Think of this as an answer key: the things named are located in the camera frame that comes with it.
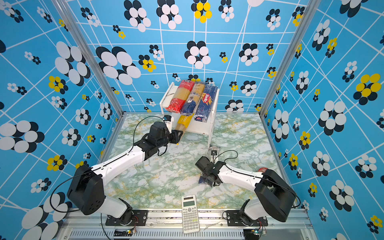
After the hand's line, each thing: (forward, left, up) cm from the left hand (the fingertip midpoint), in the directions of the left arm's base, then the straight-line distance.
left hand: (182, 130), depth 83 cm
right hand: (-15, -19, -19) cm, 31 cm away
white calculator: (-38, -5, -20) cm, 43 cm away
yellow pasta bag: (+4, -1, +2) cm, 4 cm away
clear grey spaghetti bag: (-21, -12, -19) cm, 30 cm away
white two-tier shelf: (+3, -14, 0) cm, 14 cm away
